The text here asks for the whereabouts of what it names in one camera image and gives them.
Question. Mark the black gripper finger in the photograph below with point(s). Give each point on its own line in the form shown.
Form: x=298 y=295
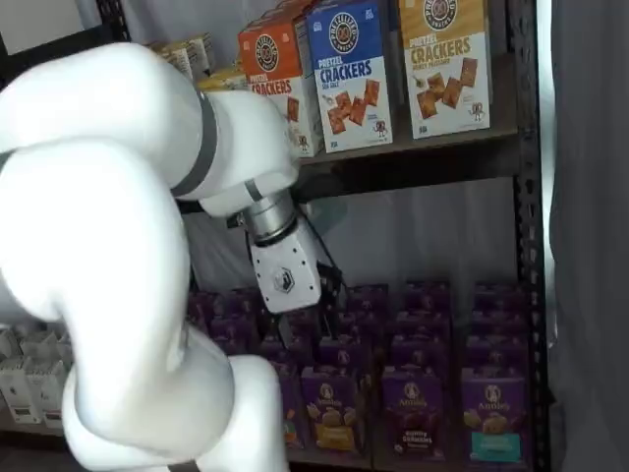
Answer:
x=330 y=300
x=282 y=330

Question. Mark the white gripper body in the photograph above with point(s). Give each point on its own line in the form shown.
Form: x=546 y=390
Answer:
x=287 y=270

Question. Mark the purple Annie's box brown patch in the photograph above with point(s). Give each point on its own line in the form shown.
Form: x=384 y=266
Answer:
x=422 y=324
x=422 y=354
x=426 y=297
x=417 y=408

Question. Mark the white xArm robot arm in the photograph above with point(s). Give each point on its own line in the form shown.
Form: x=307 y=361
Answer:
x=98 y=196

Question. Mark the purple Annie's box green label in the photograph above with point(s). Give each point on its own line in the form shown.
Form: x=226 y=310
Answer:
x=292 y=418
x=277 y=351

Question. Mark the purple Annie's box yellow label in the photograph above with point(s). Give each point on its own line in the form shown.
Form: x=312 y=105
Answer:
x=334 y=408
x=368 y=300
x=361 y=325
x=349 y=354

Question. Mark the purple Annie's bunny grahams box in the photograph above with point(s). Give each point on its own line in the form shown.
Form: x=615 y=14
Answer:
x=235 y=334
x=243 y=302

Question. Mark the purple Annie's box pink label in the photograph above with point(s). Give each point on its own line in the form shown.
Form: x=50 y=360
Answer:
x=201 y=310

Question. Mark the purple Annie's box teal label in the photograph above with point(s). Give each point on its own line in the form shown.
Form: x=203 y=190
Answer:
x=496 y=355
x=500 y=324
x=496 y=413
x=497 y=297

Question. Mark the wooden shelf board with purple boxes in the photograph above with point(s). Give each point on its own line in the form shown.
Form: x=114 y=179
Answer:
x=417 y=464

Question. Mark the wooden shelf board with crackers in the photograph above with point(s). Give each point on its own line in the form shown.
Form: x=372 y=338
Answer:
x=442 y=147

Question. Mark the Simple Mills almond bars box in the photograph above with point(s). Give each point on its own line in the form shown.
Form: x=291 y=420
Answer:
x=221 y=81

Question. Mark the black metal shelf rack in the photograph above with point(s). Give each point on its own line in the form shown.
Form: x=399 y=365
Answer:
x=528 y=246

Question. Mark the blue pretzel crackers box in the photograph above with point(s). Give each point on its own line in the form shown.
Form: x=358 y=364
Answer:
x=351 y=74

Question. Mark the orange pretzel crackers box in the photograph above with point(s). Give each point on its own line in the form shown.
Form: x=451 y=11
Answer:
x=280 y=15
x=270 y=64

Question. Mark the white Simple Mills box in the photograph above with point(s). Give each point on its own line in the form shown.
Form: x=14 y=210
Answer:
x=187 y=54

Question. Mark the yellow pretzel crackers box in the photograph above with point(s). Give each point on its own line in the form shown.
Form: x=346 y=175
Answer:
x=444 y=64

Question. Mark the white carton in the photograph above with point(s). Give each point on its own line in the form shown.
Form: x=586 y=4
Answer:
x=19 y=393
x=11 y=344
x=49 y=398

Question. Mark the grey curtain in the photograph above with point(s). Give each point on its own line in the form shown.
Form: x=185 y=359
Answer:
x=589 y=246

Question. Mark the thin black metal frame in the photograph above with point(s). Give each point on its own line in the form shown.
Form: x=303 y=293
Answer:
x=113 y=19

